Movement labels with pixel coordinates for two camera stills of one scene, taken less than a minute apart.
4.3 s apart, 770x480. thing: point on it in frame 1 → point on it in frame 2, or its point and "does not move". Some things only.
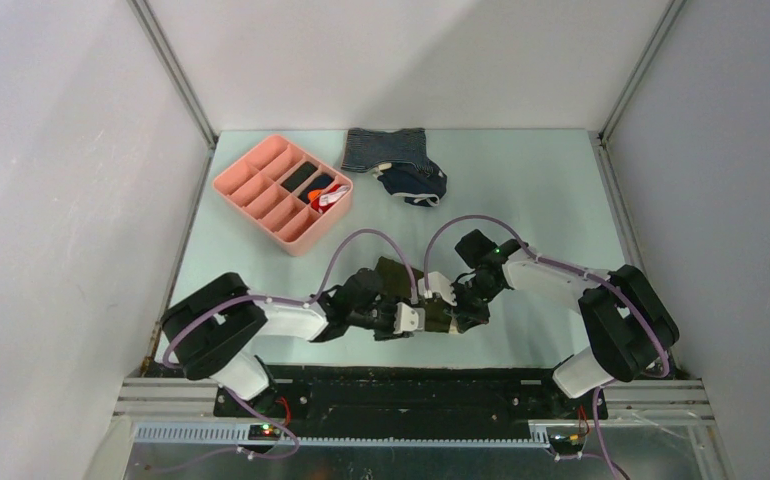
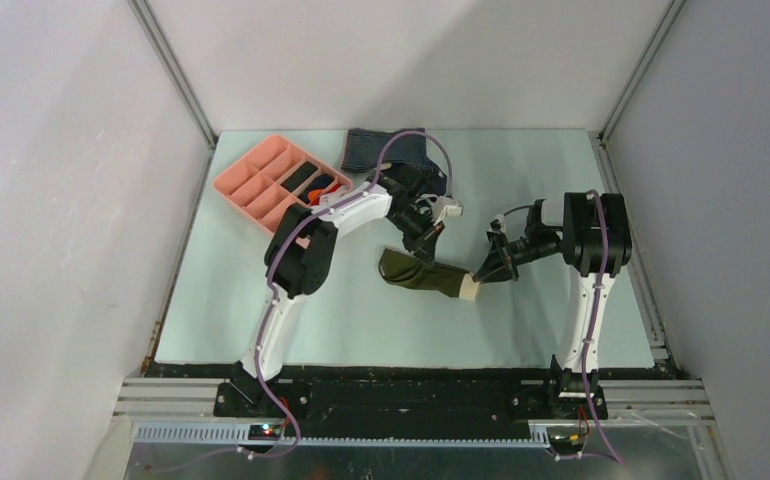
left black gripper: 388,332 → 425,251
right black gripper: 466,317 → 499,263
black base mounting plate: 418,396 does not move
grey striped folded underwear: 365,149 does not move
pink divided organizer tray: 253,184 does not move
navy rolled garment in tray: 318,183 does not move
